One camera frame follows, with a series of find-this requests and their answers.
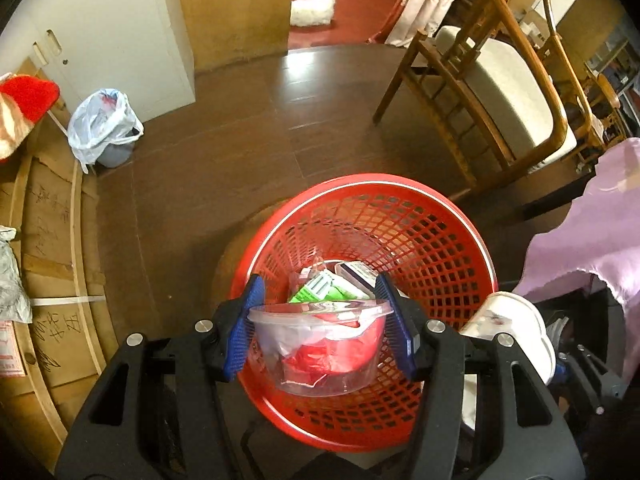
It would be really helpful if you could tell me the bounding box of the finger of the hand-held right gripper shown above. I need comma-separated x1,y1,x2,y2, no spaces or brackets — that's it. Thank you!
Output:
547,340,626,416

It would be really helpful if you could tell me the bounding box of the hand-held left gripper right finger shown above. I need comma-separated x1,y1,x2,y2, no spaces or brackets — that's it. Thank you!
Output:
375,272,586,480

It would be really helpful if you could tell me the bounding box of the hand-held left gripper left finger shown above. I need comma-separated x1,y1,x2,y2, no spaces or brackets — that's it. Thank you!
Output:
55,274,267,480

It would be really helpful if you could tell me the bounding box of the clear plastic bowl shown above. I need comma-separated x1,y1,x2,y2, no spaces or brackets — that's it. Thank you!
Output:
247,299,393,397

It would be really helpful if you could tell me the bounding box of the red wrapper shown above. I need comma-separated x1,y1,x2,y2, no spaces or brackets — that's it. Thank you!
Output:
282,317,386,378

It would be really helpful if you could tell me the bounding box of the red plastic mesh basket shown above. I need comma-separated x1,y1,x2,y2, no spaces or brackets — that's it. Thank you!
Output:
230,174,499,453

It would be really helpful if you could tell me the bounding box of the white purple box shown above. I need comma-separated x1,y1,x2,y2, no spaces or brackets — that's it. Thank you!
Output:
334,260,381,298

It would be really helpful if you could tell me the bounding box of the purple printed tablecloth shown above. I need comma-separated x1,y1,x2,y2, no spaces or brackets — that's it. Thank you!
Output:
512,137,640,391

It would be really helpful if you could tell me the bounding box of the large flat cardboard package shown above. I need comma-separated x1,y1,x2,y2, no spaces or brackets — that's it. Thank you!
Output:
0,110,121,471

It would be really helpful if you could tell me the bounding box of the wooden armchair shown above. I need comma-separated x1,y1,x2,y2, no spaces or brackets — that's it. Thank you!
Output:
372,0,581,196

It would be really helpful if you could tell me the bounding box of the grey waste bin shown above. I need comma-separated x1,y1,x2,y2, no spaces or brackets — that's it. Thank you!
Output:
97,130,136,168

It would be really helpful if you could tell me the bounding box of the grey crumpled plastic bag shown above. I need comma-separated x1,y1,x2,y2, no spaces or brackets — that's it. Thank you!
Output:
0,227,33,323

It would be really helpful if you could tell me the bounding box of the white plastic bin bag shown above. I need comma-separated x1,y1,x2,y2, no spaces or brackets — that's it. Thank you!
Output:
67,88,146,175

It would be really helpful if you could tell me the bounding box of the beige seat cushion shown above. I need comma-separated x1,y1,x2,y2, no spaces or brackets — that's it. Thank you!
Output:
435,25,578,166

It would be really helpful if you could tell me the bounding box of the wooden chair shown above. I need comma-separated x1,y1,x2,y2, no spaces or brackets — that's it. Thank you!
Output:
582,72,626,146

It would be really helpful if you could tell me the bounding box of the white cabinet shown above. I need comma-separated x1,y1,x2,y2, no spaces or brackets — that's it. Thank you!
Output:
0,0,197,126

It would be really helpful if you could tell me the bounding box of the large brown cardboard box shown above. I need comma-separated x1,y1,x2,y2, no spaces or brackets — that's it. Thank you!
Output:
172,0,297,73

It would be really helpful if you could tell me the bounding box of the red plush cloth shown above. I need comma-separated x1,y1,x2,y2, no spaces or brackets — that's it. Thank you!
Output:
0,74,61,123

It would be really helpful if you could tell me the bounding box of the white fluffy dog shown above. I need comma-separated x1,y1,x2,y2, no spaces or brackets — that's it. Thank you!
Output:
290,0,337,27

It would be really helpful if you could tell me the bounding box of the white red patterned curtain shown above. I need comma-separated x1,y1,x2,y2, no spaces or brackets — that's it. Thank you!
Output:
367,0,476,48

